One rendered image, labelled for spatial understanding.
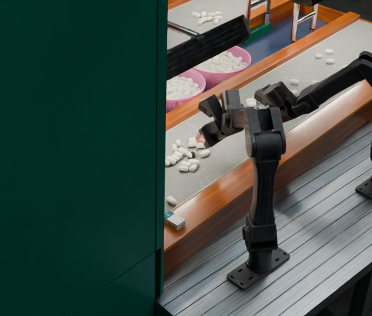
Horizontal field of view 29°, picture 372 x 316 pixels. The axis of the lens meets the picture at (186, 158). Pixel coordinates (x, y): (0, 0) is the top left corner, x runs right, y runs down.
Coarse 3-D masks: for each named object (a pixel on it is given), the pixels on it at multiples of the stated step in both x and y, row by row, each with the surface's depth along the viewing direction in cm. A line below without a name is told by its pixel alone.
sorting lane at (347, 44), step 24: (360, 24) 323; (312, 48) 302; (336, 48) 303; (360, 48) 303; (288, 72) 284; (312, 72) 284; (240, 96) 267; (336, 96) 270; (192, 120) 252; (168, 144) 240; (216, 144) 241; (240, 144) 241; (168, 168) 229; (216, 168) 229; (168, 192) 218; (192, 192) 219
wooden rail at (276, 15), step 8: (280, 0) 337; (288, 0) 337; (256, 8) 328; (264, 8) 329; (272, 8) 329; (280, 8) 334; (288, 8) 340; (256, 16) 322; (272, 16) 332; (280, 16) 337; (288, 16) 343; (256, 24) 324; (272, 24) 335
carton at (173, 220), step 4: (168, 212) 204; (172, 212) 204; (168, 216) 202; (172, 216) 202; (176, 216) 202; (168, 220) 201; (172, 220) 201; (176, 220) 201; (180, 220) 201; (184, 220) 201; (168, 224) 201; (172, 224) 200; (176, 224) 199; (180, 224) 200; (184, 224) 202; (176, 228) 200
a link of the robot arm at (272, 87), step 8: (272, 88) 229; (280, 88) 227; (264, 96) 230; (272, 96) 229; (280, 96) 229; (288, 96) 228; (272, 104) 230; (280, 104) 229; (304, 104) 224; (296, 112) 228; (304, 112) 226
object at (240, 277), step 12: (252, 252) 197; (264, 252) 196; (276, 252) 207; (252, 264) 199; (264, 264) 198; (276, 264) 203; (228, 276) 198; (240, 276) 198; (252, 276) 198; (240, 288) 195
